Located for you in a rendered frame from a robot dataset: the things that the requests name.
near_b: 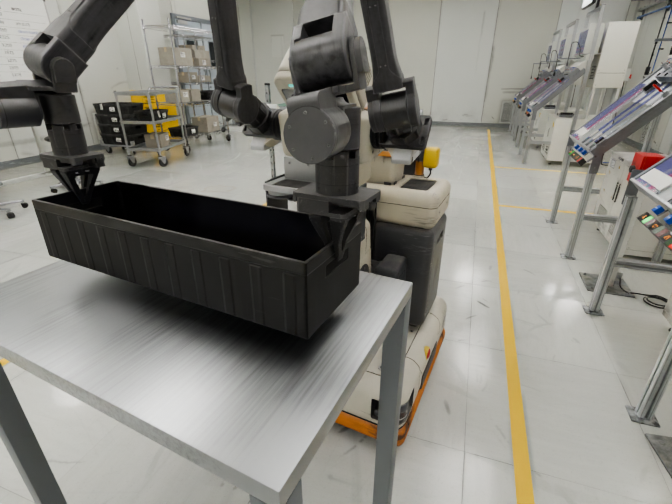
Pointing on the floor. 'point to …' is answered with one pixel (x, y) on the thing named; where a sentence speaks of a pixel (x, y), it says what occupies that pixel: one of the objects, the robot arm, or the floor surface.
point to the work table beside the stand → (201, 375)
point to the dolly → (110, 128)
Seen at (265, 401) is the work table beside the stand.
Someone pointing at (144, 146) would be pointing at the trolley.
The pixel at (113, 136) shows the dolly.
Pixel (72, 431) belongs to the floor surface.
